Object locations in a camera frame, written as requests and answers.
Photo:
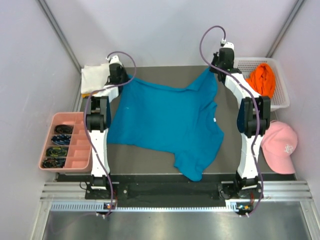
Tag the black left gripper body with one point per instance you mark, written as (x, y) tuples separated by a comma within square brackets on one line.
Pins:
[(123, 77)]

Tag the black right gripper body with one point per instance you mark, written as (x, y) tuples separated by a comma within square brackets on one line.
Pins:
[(215, 61)]

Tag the blue t shirt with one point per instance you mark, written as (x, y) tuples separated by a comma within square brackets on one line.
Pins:
[(180, 121)]

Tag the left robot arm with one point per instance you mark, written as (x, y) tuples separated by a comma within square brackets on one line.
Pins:
[(98, 119)]

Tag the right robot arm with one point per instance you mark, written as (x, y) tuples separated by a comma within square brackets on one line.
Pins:
[(253, 119)]

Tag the white folded t shirt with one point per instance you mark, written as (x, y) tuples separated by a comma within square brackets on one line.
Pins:
[(94, 77)]

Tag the yellow folded t shirt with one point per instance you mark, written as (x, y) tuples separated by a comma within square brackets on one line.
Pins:
[(85, 95)]

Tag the orange crumpled t shirt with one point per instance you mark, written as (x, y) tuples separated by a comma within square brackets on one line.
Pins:
[(263, 80)]

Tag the white perforated plastic basket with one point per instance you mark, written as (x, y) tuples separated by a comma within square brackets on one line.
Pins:
[(246, 65)]

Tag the pink compartment tray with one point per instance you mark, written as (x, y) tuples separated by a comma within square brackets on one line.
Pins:
[(66, 148)]

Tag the pink cap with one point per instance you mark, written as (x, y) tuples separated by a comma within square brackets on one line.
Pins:
[(278, 144)]

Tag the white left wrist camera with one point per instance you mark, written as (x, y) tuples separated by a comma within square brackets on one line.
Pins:
[(113, 60)]

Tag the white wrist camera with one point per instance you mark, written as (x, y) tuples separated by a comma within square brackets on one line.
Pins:
[(113, 60), (225, 44)]

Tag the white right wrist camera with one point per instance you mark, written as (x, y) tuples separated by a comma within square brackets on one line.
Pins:
[(225, 44)]

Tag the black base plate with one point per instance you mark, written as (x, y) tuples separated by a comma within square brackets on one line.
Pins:
[(171, 194)]

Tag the grey slotted cable duct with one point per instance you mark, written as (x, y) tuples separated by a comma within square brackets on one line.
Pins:
[(102, 207)]

